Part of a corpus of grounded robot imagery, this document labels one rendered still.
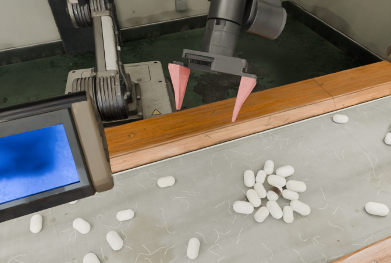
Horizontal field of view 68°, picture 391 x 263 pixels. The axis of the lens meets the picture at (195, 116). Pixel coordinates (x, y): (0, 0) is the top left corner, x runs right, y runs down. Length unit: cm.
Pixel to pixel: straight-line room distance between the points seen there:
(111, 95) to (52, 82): 155
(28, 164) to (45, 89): 202
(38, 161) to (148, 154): 42
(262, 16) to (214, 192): 34
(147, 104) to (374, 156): 80
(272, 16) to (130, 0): 203
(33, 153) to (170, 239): 36
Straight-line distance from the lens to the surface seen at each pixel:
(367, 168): 72
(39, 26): 251
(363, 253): 58
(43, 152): 23
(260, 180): 60
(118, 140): 66
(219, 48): 47
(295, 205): 59
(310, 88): 83
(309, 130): 75
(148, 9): 254
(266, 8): 52
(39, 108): 23
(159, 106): 117
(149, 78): 132
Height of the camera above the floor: 124
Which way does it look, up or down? 44 degrees down
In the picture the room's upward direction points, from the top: straight up
